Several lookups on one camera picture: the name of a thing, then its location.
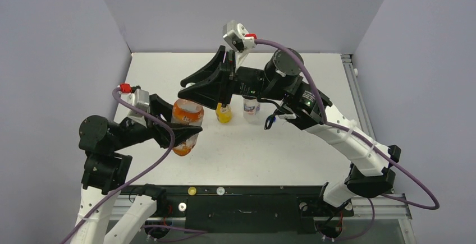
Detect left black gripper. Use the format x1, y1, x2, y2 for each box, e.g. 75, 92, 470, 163
112, 93, 203, 149

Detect orange drink bottle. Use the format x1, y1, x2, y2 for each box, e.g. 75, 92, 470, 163
171, 99, 204, 156

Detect white orange bottle cap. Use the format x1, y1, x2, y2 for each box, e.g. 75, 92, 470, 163
185, 82, 195, 88

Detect yellow juice bottle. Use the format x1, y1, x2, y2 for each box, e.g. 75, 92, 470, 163
216, 103, 233, 123

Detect clear water bottle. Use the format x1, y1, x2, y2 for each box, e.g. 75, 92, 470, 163
243, 97, 260, 124

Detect yellow juice bottle cap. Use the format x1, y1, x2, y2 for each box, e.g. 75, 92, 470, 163
187, 187, 197, 196

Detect white water bottle cap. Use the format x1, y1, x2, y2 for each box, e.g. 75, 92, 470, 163
216, 187, 226, 196

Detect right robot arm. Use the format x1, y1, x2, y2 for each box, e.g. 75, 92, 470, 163
178, 46, 401, 214

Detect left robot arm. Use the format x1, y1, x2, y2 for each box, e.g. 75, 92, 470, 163
61, 87, 202, 243

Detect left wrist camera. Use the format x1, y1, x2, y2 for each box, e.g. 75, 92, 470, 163
118, 84, 150, 127

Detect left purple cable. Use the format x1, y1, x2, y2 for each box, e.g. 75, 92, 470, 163
59, 88, 211, 244

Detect purple cable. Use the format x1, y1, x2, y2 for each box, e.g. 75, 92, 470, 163
254, 39, 441, 243
59, 88, 211, 244

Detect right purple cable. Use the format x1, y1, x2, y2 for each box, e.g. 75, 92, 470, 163
254, 39, 441, 243

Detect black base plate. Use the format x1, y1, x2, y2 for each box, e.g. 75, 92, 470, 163
122, 185, 395, 234

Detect aluminium frame rail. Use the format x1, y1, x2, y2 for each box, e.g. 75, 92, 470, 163
341, 54, 411, 219

